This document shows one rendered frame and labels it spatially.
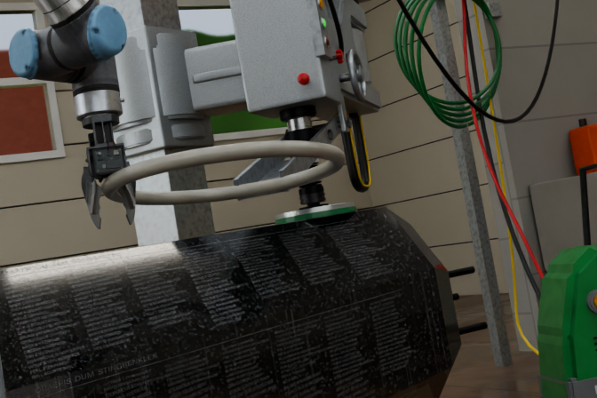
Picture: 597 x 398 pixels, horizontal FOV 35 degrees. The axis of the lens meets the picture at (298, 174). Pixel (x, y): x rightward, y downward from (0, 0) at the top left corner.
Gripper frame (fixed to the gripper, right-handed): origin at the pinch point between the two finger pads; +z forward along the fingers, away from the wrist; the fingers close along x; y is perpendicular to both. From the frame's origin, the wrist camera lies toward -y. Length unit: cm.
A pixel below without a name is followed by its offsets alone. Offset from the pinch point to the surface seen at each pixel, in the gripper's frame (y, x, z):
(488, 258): -247, 190, 17
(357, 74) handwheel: -55, 73, -37
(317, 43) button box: -40, 59, -42
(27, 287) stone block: -24.4, -18.6, 8.9
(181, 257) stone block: -34.4, 15.8, 6.8
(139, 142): -121, 18, -37
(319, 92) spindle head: -42, 58, -30
